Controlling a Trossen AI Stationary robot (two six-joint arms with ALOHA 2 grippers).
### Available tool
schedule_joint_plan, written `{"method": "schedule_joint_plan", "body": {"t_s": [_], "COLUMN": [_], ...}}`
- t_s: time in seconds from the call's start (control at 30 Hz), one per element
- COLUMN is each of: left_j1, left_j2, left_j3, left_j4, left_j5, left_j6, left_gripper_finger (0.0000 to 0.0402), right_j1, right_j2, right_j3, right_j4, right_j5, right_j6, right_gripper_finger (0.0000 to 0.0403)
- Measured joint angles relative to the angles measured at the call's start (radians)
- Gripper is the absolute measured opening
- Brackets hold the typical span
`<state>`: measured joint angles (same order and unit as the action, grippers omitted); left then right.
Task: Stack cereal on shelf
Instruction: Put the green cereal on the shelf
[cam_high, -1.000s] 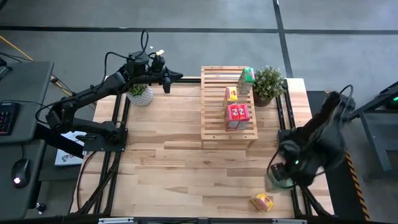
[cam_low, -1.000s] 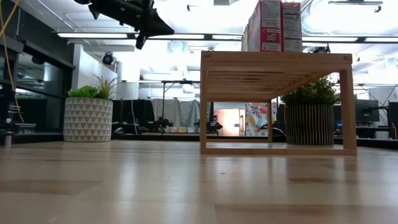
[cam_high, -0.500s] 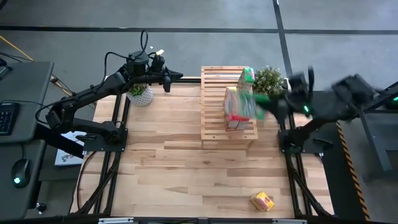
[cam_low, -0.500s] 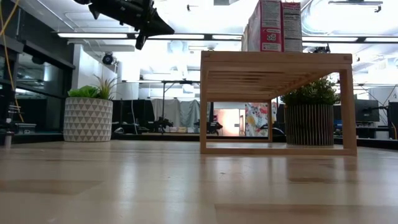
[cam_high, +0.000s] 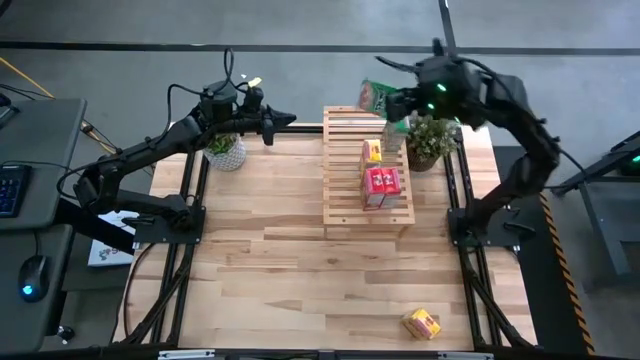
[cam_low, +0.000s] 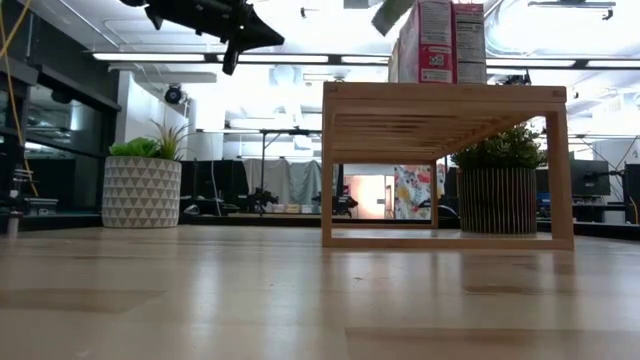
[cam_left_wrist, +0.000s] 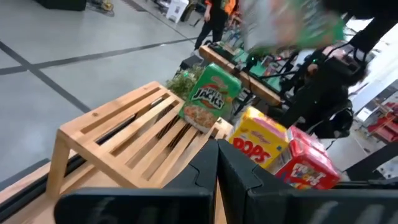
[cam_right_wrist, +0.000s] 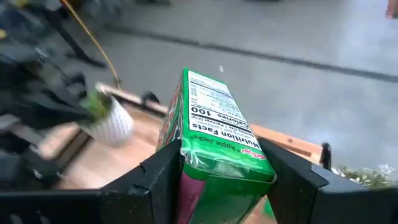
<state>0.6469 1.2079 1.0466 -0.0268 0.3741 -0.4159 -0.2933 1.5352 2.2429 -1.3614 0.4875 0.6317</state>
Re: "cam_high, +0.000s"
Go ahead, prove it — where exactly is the green plant in white pot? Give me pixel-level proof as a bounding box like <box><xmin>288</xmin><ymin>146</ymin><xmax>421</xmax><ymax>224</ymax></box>
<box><xmin>202</xmin><ymin>132</ymin><xmax>248</xmax><ymax>173</ymax></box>

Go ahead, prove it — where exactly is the red Froot Loops cereal box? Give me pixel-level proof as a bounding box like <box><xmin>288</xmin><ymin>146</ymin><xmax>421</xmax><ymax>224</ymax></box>
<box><xmin>359</xmin><ymin>167</ymin><xmax>385</xmax><ymax>211</ymax></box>
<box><xmin>380</xmin><ymin>166</ymin><xmax>404</xmax><ymax>209</ymax></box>

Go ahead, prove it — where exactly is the black floor mat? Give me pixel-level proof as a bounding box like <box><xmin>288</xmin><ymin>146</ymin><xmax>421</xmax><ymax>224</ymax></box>
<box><xmin>492</xmin><ymin>144</ymin><xmax>594</xmax><ymax>355</ymax></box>

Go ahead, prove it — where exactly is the black keyboard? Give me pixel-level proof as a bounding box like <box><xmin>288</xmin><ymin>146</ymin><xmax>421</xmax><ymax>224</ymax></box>
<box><xmin>0</xmin><ymin>163</ymin><xmax>32</xmax><ymax>220</ymax></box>

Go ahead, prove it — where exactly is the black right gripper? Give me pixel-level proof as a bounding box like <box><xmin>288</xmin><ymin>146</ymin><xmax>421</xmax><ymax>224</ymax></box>
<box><xmin>385</xmin><ymin>52</ymin><xmax>484</xmax><ymax>126</ymax></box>

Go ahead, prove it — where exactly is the black computer mouse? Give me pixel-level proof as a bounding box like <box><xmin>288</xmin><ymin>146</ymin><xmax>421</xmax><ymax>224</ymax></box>
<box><xmin>17</xmin><ymin>254</ymin><xmax>51</xmax><ymax>304</ymax></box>

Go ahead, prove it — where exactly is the grey desk top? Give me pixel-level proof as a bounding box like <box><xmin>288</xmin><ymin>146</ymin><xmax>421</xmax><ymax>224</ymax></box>
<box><xmin>0</xmin><ymin>223</ymin><xmax>76</xmax><ymax>355</ymax></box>
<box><xmin>0</xmin><ymin>97</ymin><xmax>87</xmax><ymax>232</ymax></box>

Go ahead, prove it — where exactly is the yellow Corn Pops cereal box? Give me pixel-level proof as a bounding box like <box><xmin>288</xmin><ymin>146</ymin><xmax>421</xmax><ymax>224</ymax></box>
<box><xmin>359</xmin><ymin>138</ymin><xmax>384</xmax><ymax>176</ymax></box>
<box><xmin>401</xmin><ymin>307</ymin><xmax>443</xmax><ymax>342</ymax></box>

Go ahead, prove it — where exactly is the yellow cable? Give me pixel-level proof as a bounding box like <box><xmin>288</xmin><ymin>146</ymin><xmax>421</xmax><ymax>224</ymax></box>
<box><xmin>0</xmin><ymin>55</ymin><xmax>119</xmax><ymax>155</ymax></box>

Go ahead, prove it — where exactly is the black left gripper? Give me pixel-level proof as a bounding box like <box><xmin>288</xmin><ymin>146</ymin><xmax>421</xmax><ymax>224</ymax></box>
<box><xmin>233</xmin><ymin>105</ymin><xmax>297</xmax><ymax>147</ymax></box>

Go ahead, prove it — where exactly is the green Apple Jacks cereal box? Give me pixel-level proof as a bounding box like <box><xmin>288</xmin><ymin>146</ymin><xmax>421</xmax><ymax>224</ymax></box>
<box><xmin>356</xmin><ymin>78</ymin><xmax>401</xmax><ymax>120</ymax></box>

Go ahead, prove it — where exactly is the grey metal stand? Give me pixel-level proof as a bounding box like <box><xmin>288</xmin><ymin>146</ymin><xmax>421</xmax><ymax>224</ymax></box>
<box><xmin>549</xmin><ymin>128</ymin><xmax>640</xmax><ymax>294</ymax></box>

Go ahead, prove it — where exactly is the green plant in striped pot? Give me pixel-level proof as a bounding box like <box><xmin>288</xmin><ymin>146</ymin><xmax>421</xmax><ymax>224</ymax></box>
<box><xmin>404</xmin><ymin>114</ymin><xmax>459</xmax><ymax>174</ymax></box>

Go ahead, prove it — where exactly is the white printed booklet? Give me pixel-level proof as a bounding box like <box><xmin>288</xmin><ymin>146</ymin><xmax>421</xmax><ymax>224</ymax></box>
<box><xmin>87</xmin><ymin>209</ymin><xmax>140</xmax><ymax>269</ymax></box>

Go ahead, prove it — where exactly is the black metal frame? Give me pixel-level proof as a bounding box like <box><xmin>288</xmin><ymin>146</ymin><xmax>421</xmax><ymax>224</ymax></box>
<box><xmin>113</xmin><ymin>149</ymin><xmax>210</xmax><ymax>347</ymax></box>
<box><xmin>443</xmin><ymin>127</ymin><xmax>539</xmax><ymax>350</ymax></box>

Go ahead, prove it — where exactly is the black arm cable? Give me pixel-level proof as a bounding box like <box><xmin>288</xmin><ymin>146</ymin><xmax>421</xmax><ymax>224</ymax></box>
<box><xmin>166</xmin><ymin>47</ymin><xmax>251</xmax><ymax>134</ymax></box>

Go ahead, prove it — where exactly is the wooden slatted shelf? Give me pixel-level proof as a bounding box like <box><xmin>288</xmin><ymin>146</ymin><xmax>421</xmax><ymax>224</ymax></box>
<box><xmin>322</xmin><ymin>104</ymin><xmax>416</xmax><ymax>239</ymax></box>

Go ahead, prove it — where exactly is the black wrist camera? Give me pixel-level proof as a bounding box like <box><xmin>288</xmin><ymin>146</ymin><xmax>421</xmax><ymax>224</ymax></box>
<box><xmin>242</xmin><ymin>85</ymin><xmax>266</xmax><ymax>115</ymax></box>

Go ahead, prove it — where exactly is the black table edge rail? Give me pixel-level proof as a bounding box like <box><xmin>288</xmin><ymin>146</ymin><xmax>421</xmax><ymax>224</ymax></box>
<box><xmin>189</xmin><ymin>122</ymin><xmax>326</xmax><ymax>135</ymax></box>

